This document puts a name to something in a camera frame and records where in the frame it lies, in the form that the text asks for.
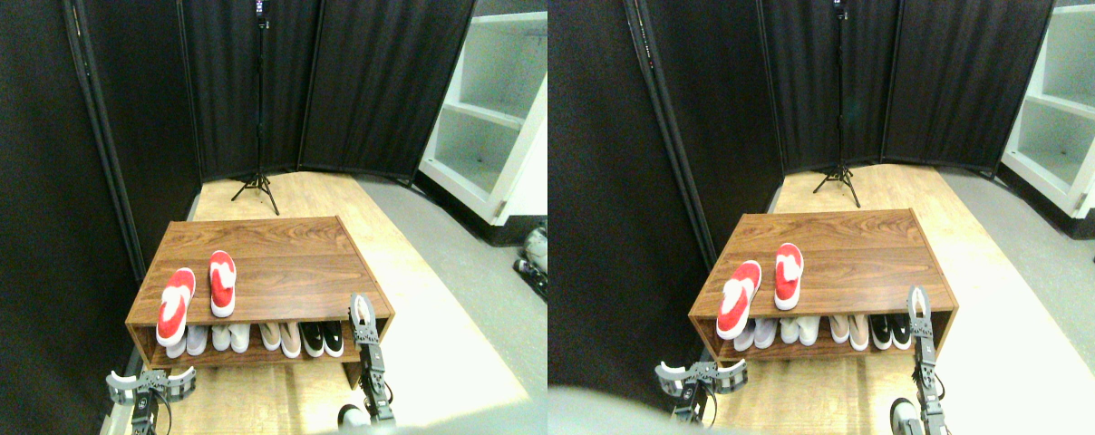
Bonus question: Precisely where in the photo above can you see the white shelf unit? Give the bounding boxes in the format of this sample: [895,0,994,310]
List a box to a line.
[1001,3,1095,218]
[418,11,548,226]

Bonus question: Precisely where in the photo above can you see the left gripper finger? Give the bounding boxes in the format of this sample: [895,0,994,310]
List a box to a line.
[654,360,695,398]
[153,366,198,401]
[105,369,147,405]
[706,359,749,394]

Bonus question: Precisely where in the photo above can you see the black tripod stand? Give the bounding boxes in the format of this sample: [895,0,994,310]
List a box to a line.
[813,0,862,208]
[231,0,281,216]

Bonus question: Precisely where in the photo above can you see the white and black machine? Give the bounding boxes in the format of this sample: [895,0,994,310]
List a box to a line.
[513,227,548,300]

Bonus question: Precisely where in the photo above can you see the black curtain stand pole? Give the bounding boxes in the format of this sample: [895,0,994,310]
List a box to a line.
[622,0,716,268]
[63,0,145,280]

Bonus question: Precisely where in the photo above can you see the brown shoe rack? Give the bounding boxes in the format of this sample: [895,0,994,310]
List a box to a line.
[125,215,395,389]
[688,208,959,389]

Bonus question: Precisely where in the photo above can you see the red shoe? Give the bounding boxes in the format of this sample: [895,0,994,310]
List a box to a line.
[716,260,762,342]
[208,251,237,319]
[773,243,804,312]
[156,267,197,348]

